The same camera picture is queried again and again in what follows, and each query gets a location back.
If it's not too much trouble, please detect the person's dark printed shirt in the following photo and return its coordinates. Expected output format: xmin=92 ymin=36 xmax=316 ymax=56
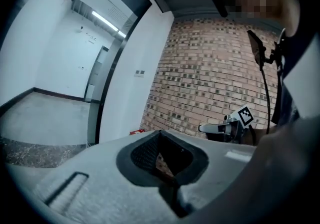
xmin=271 ymin=30 xmax=320 ymax=126

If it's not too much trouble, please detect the black door frame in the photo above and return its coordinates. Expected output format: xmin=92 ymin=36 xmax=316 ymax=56
xmin=95 ymin=0 xmax=154 ymax=145

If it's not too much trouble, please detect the ceiling vent grille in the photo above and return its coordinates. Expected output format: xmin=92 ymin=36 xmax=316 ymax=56
xmin=105 ymin=0 xmax=129 ymax=23

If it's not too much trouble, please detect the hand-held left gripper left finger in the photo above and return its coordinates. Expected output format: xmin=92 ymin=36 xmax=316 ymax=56
xmin=4 ymin=130 xmax=186 ymax=224

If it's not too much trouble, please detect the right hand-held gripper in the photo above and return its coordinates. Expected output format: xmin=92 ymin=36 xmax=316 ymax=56
xmin=198 ymin=104 xmax=256 ymax=145

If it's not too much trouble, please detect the black neck holder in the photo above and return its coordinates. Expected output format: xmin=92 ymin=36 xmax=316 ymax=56
xmin=264 ymin=27 xmax=287 ymax=79

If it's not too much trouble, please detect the black cable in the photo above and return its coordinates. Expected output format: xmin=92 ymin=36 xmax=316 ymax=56
xmin=259 ymin=67 xmax=272 ymax=135

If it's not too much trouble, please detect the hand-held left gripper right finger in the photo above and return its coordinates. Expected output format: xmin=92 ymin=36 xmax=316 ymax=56
xmin=159 ymin=130 xmax=258 ymax=219

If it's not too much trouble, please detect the person's light grey vest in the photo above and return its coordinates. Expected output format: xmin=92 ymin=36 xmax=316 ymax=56
xmin=282 ymin=35 xmax=320 ymax=119

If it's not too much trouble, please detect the dark baseboard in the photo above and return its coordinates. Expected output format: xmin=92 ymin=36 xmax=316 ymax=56
xmin=0 ymin=87 xmax=87 ymax=117

